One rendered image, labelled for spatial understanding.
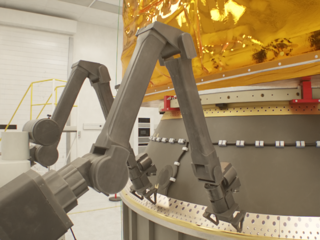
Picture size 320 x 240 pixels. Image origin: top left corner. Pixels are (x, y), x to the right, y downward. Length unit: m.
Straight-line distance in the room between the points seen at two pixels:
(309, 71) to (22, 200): 0.97
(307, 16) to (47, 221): 1.00
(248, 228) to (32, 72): 8.10
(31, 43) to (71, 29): 1.36
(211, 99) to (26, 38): 7.96
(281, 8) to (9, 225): 1.09
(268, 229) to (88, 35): 8.98
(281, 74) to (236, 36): 0.29
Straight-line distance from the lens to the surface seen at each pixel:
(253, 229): 0.98
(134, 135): 8.70
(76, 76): 1.01
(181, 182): 1.18
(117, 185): 0.53
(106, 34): 9.75
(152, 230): 1.27
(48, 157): 0.93
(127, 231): 1.66
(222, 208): 0.85
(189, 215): 1.08
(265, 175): 1.05
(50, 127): 0.67
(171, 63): 0.69
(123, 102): 0.56
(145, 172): 1.17
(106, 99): 1.05
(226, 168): 0.84
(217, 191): 0.81
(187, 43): 0.68
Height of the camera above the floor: 1.55
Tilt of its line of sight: 2 degrees up
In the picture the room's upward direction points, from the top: straight up
